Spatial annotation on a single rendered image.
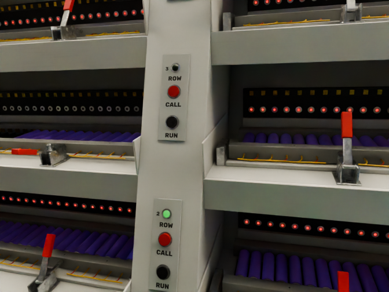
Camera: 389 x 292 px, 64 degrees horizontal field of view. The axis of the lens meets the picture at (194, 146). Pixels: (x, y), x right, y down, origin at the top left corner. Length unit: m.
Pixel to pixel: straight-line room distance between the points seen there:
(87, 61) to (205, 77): 0.20
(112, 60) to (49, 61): 0.11
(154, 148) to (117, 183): 0.08
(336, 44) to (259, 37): 0.10
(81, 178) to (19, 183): 0.12
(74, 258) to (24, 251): 0.10
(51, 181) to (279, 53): 0.39
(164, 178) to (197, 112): 0.10
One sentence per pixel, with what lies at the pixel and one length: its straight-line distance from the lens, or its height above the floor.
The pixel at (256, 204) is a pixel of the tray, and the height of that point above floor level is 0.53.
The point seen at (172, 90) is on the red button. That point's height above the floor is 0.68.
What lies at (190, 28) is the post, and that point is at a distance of 0.47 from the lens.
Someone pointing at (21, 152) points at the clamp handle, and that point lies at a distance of 0.49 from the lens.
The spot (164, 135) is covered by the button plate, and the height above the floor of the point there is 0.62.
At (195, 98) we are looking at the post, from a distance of 0.43.
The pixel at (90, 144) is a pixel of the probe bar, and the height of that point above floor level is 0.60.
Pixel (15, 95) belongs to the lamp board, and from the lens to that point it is 0.80.
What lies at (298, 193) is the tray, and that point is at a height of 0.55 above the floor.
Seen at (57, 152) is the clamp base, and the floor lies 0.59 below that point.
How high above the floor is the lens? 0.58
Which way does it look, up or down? 4 degrees up
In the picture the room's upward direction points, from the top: 3 degrees clockwise
